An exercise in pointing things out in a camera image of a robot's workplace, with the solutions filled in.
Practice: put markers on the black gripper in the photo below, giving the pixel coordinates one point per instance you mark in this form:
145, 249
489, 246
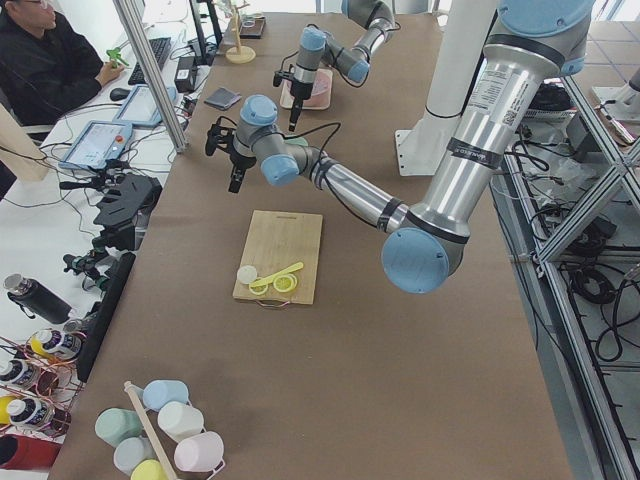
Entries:
298, 92
240, 161

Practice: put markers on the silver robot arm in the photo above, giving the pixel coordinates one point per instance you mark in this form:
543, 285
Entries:
493, 57
318, 46

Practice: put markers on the pink bowl of ice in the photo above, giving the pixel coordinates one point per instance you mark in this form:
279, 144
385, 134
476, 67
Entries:
322, 87

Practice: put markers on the mint green bowl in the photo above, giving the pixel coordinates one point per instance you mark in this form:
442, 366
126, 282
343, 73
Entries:
297, 141

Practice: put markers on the beige serving tray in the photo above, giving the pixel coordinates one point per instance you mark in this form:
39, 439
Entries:
320, 102

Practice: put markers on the grey folded cloth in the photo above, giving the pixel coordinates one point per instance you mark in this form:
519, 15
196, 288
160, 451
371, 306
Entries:
222, 99

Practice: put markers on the wooden cup tree stand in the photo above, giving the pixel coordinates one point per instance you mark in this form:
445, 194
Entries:
239, 53

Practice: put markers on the bamboo cutting board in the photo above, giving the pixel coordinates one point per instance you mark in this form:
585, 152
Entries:
276, 240

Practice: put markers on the white onion half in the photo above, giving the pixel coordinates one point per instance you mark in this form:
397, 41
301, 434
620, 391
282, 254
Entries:
246, 274

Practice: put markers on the black 3D printed stand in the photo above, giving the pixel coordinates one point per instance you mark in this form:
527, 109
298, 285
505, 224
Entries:
122, 202

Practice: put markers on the lemon slice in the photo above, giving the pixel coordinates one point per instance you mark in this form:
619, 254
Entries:
285, 283
258, 290

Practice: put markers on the upper blue teach pendant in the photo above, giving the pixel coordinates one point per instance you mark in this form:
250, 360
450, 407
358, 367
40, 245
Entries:
98, 143

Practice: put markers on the seated person in black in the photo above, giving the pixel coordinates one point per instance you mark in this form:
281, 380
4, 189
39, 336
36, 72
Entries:
47, 68

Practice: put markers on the black bar on desk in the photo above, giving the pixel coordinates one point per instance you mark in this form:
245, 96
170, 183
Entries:
98, 330

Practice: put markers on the light blue cup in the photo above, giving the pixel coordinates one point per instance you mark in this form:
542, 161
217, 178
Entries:
158, 393

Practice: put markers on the black water bottle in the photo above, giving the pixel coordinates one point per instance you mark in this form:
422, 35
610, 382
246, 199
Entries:
35, 299

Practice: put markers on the white cup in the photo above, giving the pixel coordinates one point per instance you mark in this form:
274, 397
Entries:
180, 421

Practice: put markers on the pink cup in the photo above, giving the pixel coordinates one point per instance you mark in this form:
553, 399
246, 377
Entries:
203, 452

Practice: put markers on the mint green cup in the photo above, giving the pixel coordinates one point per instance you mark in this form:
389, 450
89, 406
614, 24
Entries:
115, 425

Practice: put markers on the grey blue cup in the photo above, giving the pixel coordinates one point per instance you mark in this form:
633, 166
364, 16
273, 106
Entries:
131, 452

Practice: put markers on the yellow cup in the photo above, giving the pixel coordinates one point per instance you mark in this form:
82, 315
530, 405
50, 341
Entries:
149, 469

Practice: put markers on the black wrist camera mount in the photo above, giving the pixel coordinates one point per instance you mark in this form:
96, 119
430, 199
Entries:
219, 137
282, 75

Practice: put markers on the aluminium frame post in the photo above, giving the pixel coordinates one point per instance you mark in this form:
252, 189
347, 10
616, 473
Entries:
131, 22

